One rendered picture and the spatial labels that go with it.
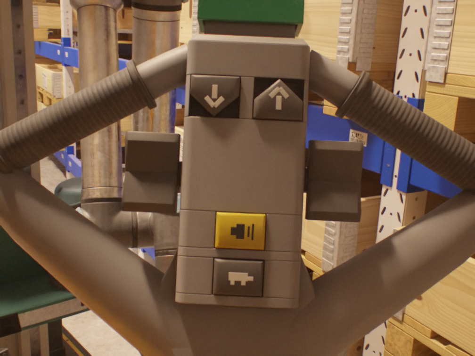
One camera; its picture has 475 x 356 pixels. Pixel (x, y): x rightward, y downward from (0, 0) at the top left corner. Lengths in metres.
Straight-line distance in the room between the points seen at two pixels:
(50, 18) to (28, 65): 4.39
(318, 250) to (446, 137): 1.21
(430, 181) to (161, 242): 0.65
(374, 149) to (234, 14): 1.10
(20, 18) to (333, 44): 0.79
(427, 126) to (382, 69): 1.09
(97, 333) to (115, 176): 1.64
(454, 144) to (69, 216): 0.30
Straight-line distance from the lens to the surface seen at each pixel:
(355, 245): 1.60
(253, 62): 0.42
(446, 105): 1.27
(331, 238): 1.57
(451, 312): 1.31
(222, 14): 0.44
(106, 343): 2.69
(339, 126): 1.61
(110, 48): 1.26
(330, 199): 0.42
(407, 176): 1.43
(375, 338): 1.64
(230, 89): 0.42
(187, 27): 2.34
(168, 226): 1.08
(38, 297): 1.52
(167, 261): 1.07
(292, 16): 0.44
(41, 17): 5.91
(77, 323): 2.87
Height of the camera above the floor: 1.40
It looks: 15 degrees down
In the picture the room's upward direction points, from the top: 3 degrees clockwise
